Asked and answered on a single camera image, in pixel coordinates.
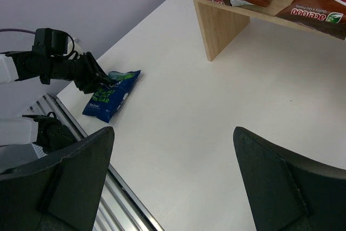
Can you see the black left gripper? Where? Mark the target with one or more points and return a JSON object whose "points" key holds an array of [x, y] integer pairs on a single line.
{"points": [[88, 75]]}

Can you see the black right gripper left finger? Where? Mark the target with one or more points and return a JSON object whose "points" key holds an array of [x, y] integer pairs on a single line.
{"points": [[24, 188]]}

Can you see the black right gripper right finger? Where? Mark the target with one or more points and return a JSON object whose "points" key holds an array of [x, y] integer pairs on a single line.
{"points": [[288, 191]]}

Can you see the blue Burts sea salt vinegar bag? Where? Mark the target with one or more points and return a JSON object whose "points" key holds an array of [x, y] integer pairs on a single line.
{"points": [[107, 100]]}

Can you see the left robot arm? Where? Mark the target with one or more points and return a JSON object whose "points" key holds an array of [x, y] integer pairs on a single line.
{"points": [[49, 59]]}

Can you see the wooden two-tier shelf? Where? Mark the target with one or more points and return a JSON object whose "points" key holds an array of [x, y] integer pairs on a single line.
{"points": [[220, 24]]}

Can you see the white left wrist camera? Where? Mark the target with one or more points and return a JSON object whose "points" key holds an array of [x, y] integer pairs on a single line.
{"points": [[75, 47]]}

